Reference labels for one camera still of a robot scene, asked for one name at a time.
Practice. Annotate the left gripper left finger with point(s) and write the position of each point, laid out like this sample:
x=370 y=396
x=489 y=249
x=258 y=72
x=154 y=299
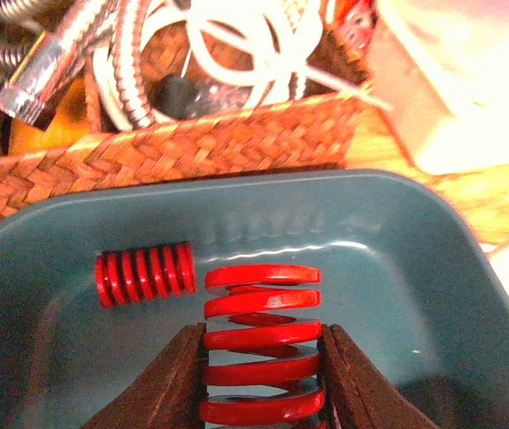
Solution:
x=167 y=393

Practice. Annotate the wicker basket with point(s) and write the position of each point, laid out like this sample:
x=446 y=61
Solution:
x=310 y=133

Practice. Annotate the white plastic storage box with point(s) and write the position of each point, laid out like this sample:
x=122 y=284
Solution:
x=443 y=67

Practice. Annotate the teal plastic tray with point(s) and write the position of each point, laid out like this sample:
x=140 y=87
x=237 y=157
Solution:
x=401 y=273

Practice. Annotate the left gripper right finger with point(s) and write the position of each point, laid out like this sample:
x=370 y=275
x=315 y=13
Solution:
x=358 y=394

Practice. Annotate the small red spring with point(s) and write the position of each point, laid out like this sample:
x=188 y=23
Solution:
x=138 y=274

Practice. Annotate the large red spring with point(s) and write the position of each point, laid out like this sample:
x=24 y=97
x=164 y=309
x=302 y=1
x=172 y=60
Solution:
x=252 y=298

